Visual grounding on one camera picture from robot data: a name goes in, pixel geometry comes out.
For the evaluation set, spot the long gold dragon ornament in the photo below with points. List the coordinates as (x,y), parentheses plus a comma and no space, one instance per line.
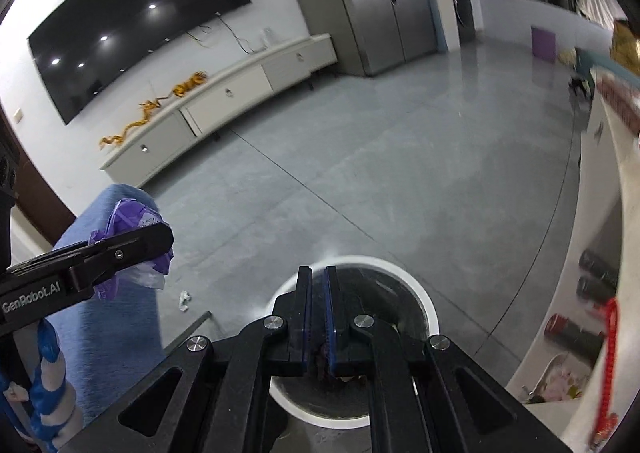
(135,120)

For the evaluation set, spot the wall television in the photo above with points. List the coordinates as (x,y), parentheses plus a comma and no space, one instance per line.
(125,8)

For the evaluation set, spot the purple plastic wrapper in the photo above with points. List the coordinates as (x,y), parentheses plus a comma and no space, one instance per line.
(130,215)

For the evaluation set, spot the white curved shelf unit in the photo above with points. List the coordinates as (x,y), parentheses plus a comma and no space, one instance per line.
(607,173)

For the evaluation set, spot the small white paper scrap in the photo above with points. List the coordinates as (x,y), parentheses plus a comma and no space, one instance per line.
(185,302)

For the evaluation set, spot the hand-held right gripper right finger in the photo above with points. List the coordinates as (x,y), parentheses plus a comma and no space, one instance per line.
(330,328)

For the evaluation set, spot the dark can with red end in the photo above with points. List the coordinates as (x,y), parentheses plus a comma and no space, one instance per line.
(572,335)

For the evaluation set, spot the blue mat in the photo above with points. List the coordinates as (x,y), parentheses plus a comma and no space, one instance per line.
(120,333)

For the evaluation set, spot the yellow brown bag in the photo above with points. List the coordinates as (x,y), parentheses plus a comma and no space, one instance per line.
(626,40)

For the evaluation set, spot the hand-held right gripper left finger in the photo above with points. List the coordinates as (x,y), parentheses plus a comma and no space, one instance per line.
(306,323)

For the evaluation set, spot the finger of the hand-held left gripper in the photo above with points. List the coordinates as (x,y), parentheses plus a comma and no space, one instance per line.
(50,257)
(130,253)

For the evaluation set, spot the dark cylindrical can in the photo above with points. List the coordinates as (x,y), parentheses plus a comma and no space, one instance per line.
(598,267)
(595,290)

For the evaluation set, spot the white television cabinet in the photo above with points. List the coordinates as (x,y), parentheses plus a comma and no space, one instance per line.
(225,93)

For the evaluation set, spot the red patterned box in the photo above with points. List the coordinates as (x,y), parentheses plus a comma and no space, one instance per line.
(620,98)

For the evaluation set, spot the wall light switch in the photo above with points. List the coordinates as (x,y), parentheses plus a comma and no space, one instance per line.
(17,114)

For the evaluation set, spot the short gold dragon ornament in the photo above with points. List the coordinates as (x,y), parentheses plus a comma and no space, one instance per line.
(190,84)

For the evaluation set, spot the white trash bin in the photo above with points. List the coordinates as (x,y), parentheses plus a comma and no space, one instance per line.
(395,293)

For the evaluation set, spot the pale yellow bag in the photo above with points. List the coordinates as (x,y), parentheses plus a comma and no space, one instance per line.
(567,54)

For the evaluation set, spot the grey metal table leg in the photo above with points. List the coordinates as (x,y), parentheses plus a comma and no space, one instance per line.
(200,322)

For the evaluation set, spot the grey refrigerator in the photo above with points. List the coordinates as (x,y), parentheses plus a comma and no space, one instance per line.
(380,8)

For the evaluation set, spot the purple box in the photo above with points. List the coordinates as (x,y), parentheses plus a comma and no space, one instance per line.
(543,44)

